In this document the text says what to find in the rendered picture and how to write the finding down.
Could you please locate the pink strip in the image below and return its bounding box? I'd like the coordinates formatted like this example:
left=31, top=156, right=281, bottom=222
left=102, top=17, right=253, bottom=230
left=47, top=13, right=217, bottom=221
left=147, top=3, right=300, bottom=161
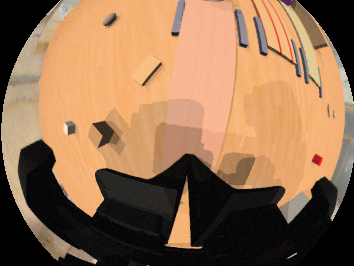
left=161, top=0, right=237, bottom=173

